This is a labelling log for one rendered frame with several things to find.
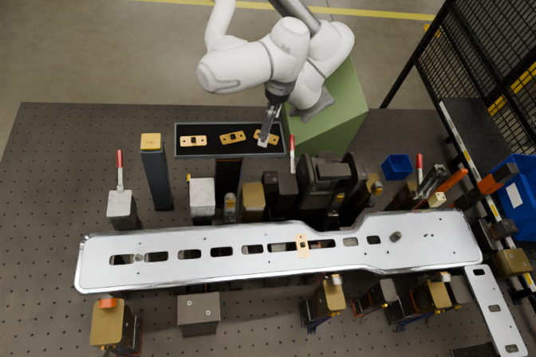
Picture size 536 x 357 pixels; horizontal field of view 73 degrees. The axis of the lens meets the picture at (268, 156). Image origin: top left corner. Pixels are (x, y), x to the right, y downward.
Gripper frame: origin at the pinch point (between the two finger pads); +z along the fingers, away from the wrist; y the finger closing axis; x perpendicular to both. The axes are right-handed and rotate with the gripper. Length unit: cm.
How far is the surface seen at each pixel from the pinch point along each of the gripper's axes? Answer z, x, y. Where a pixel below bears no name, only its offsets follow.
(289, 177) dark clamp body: 13.4, 12.0, 7.2
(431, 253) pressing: 21, 69, 12
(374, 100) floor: 121, 65, -162
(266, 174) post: 11.4, 4.4, 10.5
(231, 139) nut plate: 4.6, -10.7, 5.8
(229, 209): 16.8, -3.5, 25.0
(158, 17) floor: 121, -141, -175
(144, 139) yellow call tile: 5.4, -36.7, 16.9
